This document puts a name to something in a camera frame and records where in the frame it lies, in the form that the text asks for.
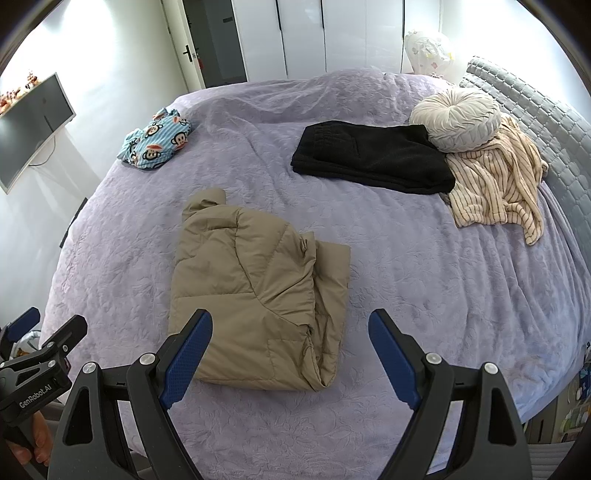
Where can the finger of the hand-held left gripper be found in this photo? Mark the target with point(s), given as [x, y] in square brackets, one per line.
[69, 332]
[23, 323]

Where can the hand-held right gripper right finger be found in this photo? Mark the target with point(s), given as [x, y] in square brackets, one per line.
[392, 355]

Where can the blue monkey print garment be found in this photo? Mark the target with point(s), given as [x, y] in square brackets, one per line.
[152, 143]

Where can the round cream cushion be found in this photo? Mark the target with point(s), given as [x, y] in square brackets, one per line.
[457, 117]

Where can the beige bedside cabinet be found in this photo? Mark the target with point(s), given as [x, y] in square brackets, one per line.
[554, 415]

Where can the lilac bed blanket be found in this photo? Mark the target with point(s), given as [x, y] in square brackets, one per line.
[392, 258]

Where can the grey ribbed mat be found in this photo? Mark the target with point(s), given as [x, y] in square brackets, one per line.
[554, 461]

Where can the white patterned pillow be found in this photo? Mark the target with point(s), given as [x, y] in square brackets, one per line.
[429, 50]

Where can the row of orange figurines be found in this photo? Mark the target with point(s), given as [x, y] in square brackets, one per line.
[14, 94]

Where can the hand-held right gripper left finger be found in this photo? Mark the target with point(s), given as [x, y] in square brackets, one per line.
[189, 350]

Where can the grey door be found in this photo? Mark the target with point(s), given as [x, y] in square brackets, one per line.
[221, 41]

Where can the khaki puffer jacket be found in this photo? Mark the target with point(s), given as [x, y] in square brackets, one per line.
[244, 286]

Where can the grey quilted headboard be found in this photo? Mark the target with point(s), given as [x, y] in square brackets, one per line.
[545, 115]

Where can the black bed side rail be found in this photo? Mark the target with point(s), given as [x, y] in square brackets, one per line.
[74, 224]

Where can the black folded garment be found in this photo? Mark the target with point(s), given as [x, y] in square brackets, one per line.
[369, 157]

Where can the cream striped garment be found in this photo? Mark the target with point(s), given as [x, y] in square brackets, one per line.
[494, 184]

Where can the person's left hand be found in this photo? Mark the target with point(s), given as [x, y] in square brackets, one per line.
[44, 436]

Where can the white wardrobe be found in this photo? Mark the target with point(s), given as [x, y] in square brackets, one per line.
[323, 37]

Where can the wall television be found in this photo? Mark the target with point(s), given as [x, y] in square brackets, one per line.
[27, 129]

